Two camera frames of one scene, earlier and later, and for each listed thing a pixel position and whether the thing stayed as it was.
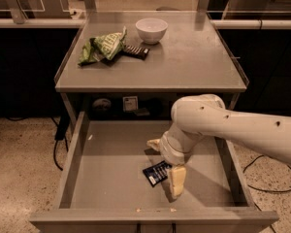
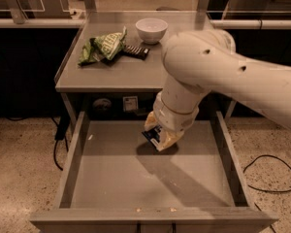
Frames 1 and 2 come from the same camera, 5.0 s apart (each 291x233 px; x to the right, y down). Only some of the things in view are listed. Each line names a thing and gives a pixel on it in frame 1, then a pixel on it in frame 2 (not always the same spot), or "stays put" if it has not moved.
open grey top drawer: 115,183 stays put
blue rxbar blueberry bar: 157,173 → 152,136
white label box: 130,103 stays put
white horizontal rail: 215,23 stays put
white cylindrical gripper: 169,151 → 174,120
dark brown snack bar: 135,51 stays put
